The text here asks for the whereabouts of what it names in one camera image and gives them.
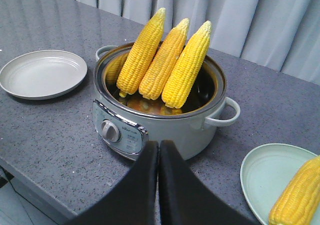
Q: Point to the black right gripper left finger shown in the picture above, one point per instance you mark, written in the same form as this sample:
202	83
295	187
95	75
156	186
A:
132	200

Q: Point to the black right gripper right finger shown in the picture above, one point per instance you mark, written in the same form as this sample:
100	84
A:
184	199

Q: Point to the pale yellow corn cob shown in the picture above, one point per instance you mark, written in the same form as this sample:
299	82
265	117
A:
300	199

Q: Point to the orange-yellow corn cob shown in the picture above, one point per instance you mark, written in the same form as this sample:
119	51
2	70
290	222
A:
164	61

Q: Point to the green electric cooking pot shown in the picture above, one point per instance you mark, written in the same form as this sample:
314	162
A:
126	124

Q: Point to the green plate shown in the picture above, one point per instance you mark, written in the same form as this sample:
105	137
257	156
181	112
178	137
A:
266	171

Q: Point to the white plate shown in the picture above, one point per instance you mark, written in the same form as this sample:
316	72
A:
43	74

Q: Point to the grey curtain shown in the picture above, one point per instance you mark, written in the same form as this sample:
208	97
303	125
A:
283	35

